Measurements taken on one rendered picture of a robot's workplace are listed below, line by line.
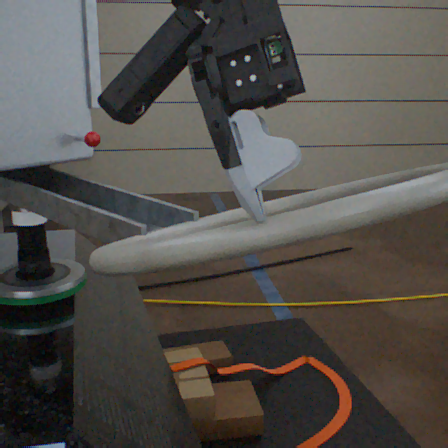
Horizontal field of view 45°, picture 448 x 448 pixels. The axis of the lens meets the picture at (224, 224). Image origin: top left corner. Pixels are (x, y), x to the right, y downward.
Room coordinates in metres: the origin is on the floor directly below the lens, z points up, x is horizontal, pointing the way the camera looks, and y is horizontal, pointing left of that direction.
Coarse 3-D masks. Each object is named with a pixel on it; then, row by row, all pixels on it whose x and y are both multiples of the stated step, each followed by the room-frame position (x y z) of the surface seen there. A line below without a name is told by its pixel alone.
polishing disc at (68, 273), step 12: (12, 264) 1.19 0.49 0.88; (60, 264) 1.19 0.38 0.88; (72, 264) 1.19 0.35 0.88; (0, 276) 1.11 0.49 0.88; (12, 276) 1.11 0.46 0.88; (60, 276) 1.11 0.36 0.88; (72, 276) 1.11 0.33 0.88; (84, 276) 1.13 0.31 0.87; (0, 288) 1.04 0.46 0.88; (12, 288) 1.04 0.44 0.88; (24, 288) 1.04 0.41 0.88; (36, 288) 1.04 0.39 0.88; (48, 288) 1.04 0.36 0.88; (60, 288) 1.05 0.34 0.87
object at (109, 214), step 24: (0, 192) 1.08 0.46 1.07; (24, 192) 1.01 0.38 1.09; (48, 192) 0.96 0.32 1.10; (72, 192) 1.10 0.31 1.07; (96, 192) 1.04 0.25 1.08; (120, 192) 0.99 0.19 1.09; (48, 216) 0.95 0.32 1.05; (72, 216) 0.90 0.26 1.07; (96, 216) 0.85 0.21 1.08; (120, 216) 0.82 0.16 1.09; (144, 216) 0.94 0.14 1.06; (168, 216) 0.90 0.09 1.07; (192, 216) 0.86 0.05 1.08
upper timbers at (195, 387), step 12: (180, 372) 1.84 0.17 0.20; (192, 372) 1.84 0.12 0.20; (204, 372) 1.84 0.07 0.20; (180, 384) 1.76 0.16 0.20; (192, 384) 1.76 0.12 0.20; (204, 384) 1.76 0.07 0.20; (192, 396) 1.68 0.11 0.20; (204, 396) 1.68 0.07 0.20; (192, 408) 1.67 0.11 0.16; (204, 408) 1.68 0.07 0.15; (192, 420) 1.67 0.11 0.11
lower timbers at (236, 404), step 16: (208, 352) 2.20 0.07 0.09; (224, 352) 2.20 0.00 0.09; (208, 368) 2.13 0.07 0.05; (224, 384) 1.92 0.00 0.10; (240, 384) 1.92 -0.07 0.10; (224, 400) 1.81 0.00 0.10; (240, 400) 1.80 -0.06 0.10; (256, 400) 1.80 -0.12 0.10; (224, 416) 1.70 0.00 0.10; (240, 416) 1.71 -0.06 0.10; (256, 416) 1.71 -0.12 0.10; (208, 432) 1.68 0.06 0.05; (224, 432) 1.69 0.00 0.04; (240, 432) 1.70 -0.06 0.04; (256, 432) 1.71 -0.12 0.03
